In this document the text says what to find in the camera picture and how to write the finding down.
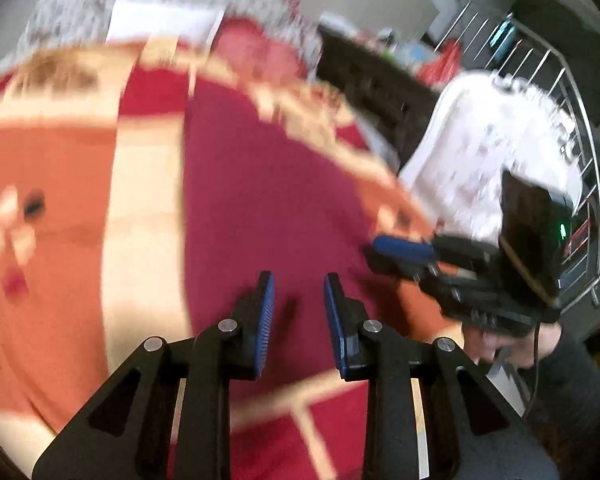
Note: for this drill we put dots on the metal rack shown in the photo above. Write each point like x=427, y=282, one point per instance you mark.
x=587, y=125

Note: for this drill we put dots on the red pillow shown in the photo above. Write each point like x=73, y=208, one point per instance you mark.
x=255, y=45

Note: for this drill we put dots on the red plastic bag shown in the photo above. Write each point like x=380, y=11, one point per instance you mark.
x=442, y=65

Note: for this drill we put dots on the maroon sweater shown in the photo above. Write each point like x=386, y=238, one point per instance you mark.
x=260, y=185

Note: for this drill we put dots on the person's right hand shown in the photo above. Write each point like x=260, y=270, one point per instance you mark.
x=500, y=347

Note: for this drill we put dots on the floral quilt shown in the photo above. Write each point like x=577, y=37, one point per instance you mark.
x=70, y=10

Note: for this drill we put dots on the dark carved wooden cabinet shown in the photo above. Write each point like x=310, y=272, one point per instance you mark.
x=380, y=95

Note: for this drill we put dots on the white pillow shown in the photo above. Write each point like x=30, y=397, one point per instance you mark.
x=165, y=20

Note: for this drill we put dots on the white chair with lace cover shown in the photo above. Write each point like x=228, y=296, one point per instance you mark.
x=470, y=160

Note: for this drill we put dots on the orange red printed blanket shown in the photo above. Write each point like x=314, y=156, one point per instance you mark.
x=55, y=160

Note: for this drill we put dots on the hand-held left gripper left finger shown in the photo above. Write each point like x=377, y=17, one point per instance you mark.
x=265, y=320

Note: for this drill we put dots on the person's right forearm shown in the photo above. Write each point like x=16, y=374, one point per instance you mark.
x=570, y=400

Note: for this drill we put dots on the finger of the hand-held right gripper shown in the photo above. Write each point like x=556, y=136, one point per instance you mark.
x=400, y=248

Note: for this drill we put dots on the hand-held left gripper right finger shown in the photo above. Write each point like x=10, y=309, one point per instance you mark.
x=332, y=325

